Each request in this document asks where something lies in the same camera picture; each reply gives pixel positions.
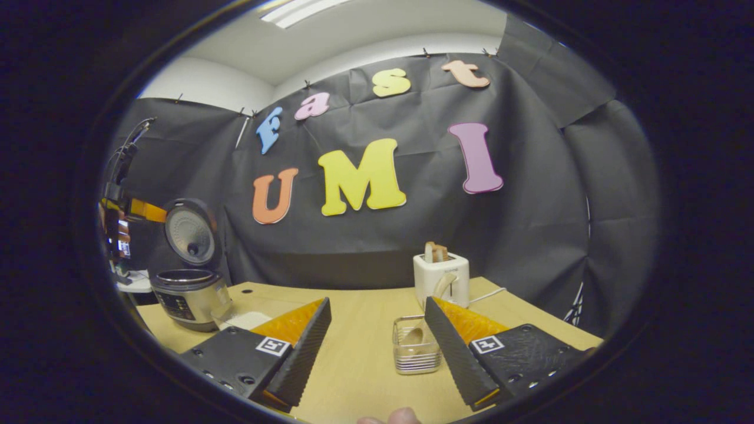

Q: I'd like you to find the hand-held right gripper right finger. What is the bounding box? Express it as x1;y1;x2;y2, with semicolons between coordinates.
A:
424;296;593;412

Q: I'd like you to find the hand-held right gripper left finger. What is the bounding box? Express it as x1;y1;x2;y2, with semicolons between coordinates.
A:
180;297;332;413

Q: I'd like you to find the clear wire chopstick holder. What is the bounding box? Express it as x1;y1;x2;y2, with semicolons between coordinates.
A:
392;315;442;376

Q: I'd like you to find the wooden spoon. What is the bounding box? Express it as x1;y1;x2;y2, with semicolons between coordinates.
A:
401;272;458;348

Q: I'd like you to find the silver black rice cooker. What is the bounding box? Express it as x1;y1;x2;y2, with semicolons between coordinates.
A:
150;198;232;332

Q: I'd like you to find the white side table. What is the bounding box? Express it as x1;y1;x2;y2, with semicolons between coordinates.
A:
115;270;155;293

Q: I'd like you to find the white toaster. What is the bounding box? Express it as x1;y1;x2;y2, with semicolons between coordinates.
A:
413;252;471;311

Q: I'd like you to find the black backdrop cloth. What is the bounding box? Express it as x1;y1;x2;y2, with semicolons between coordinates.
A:
103;15;660;339

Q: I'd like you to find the ceiling light panel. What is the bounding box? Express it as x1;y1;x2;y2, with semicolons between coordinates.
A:
259;0;354;29

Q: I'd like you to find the white toaster cable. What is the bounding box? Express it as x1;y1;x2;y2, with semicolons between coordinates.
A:
468;287;507;305

